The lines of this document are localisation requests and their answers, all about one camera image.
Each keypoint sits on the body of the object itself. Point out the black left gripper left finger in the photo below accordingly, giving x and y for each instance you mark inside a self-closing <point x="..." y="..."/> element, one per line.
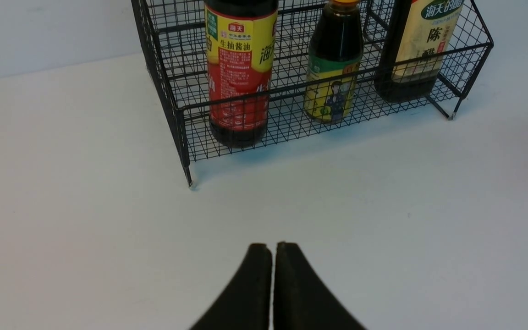
<point x="244" y="304"/>

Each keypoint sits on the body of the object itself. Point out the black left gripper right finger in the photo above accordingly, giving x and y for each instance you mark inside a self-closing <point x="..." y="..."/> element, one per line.
<point x="301" y="301"/>

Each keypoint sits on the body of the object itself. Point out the small bottle orange cap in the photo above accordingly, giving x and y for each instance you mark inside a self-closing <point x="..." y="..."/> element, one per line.
<point x="334" y="54"/>

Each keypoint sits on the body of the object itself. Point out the soy sauce bottle red label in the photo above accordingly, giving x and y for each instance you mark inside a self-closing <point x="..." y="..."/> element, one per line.
<point x="240" y="38"/>

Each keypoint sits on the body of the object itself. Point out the vinegar bottle gold cap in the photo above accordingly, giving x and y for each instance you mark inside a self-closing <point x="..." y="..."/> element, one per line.
<point x="418" y="34"/>

